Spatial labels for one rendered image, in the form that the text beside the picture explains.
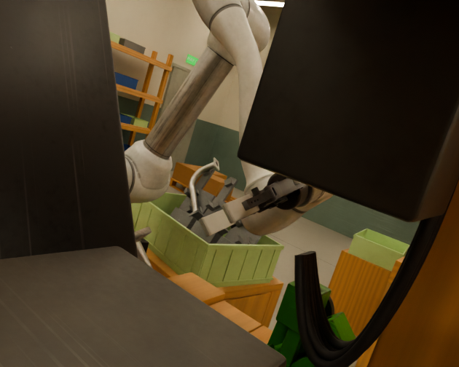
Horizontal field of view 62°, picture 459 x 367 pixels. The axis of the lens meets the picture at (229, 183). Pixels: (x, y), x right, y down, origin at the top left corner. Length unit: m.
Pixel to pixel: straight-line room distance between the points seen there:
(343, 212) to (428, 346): 7.30
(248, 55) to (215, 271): 0.77
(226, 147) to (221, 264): 7.78
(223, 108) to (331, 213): 3.61
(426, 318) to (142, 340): 0.28
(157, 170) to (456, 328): 1.02
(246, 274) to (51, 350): 1.34
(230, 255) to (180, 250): 0.19
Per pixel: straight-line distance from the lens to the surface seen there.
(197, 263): 1.37
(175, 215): 1.79
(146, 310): 0.27
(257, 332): 1.08
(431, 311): 0.43
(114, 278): 0.30
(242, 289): 1.52
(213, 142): 9.38
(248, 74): 0.96
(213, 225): 0.61
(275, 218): 0.89
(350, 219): 7.67
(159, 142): 1.27
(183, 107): 1.23
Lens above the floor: 1.37
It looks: 9 degrees down
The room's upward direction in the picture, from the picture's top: 17 degrees clockwise
